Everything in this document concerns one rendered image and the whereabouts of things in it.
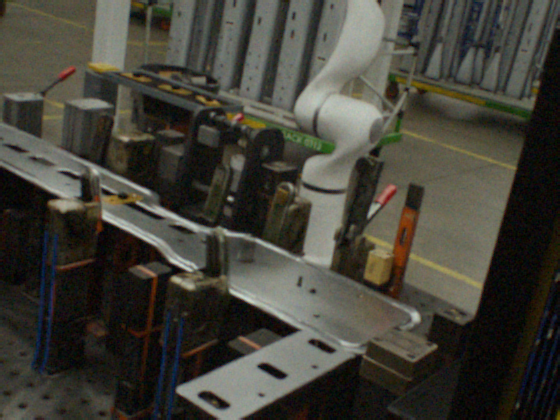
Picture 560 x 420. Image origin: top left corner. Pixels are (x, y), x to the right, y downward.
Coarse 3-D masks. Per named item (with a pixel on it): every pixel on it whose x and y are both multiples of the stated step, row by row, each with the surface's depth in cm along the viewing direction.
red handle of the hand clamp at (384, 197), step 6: (390, 186) 154; (384, 192) 154; (390, 192) 154; (396, 192) 155; (378, 198) 153; (384, 198) 153; (390, 198) 154; (378, 204) 152; (384, 204) 153; (372, 210) 152; (378, 210) 152; (372, 216) 151; (366, 222) 150; (354, 228) 149; (348, 234) 148; (348, 240) 148
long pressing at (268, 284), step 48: (0, 144) 186; (48, 144) 192; (48, 192) 165; (144, 192) 172; (144, 240) 149; (192, 240) 151; (240, 240) 155; (240, 288) 135; (288, 288) 138; (336, 288) 141; (336, 336) 124
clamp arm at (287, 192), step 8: (280, 184) 159; (288, 184) 158; (280, 192) 158; (288, 192) 158; (296, 192) 159; (280, 200) 158; (288, 200) 158; (272, 208) 160; (280, 208) 159; (288, 208) 158; (272, 216) 160; (280, 216) 159; (272, 224) 160; (280, 224) 159; (264, 232) 161; (272, 232) 160; (280, 232) 159; (272, 240) 159; (280, 240) 160
